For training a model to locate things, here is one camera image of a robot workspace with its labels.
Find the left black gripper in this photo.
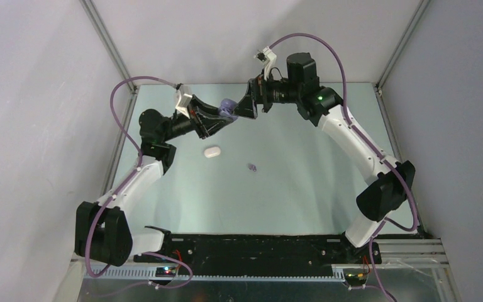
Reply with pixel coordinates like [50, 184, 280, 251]
[161, 94, 232, 142]

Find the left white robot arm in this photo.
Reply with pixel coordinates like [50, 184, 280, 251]
[74, 96, 237, 266]

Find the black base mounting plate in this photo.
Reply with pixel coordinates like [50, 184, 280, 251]
[133, 233, 382, 277]

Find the white earbud charging case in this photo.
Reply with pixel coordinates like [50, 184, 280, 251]
[203, 146, 221, 159]

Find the left corner aluminium post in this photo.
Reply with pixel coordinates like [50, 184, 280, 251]
[79, 0, 131, 79]

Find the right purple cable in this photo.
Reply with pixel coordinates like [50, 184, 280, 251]
[268, 33, 419, 302]

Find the aluminium frame rail front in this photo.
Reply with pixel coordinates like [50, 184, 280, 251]
[101, 234, 448, 282]

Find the corner aluminium post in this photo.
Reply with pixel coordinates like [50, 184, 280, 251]
[79, 0, 131, 79]
[374, 0, 431, 96]

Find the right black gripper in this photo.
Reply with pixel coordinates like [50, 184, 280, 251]
[231, 68, 302, 119]

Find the blue round disc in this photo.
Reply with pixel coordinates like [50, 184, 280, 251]
[218, 98, 238, 121]

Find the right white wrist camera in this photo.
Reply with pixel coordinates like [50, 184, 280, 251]
[254, 47, 277, 81]

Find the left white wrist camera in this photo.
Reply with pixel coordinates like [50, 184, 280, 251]
[174, 84, 193, 118]

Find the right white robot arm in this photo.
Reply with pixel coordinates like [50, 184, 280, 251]
[233, 48, 415, 263]

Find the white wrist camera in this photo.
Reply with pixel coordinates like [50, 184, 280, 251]
[254, 47, 277, 81]
[174, 84, 193, 118]

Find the right corner aluminium post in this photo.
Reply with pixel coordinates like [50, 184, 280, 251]
[374, 0, 431, 96]

